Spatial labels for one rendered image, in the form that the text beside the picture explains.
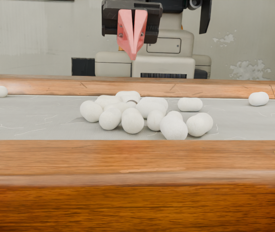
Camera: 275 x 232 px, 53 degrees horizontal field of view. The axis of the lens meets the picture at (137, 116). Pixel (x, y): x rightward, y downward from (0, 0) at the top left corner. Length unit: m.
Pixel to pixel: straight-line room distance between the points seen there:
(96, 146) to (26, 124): 0.16
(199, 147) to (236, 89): 0.38
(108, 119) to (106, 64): 1.00
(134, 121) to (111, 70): 1.01
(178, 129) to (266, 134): 0.11
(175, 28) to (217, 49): 1.52
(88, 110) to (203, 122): 0.12
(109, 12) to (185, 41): 0.58
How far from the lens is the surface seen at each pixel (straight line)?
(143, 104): 0.32
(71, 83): 0.49
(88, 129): 0.28
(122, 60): 1.25
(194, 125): 0.26
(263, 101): 0.47
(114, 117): 0.27
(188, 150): 0.16
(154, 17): 0.51
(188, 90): 0.50
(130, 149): 0.15
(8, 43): 2.58
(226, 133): 0.29
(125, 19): 0.46
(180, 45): 1.02
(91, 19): 2.43
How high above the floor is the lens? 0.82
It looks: 13 degrees down
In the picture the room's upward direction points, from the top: 2 degrees clockwise
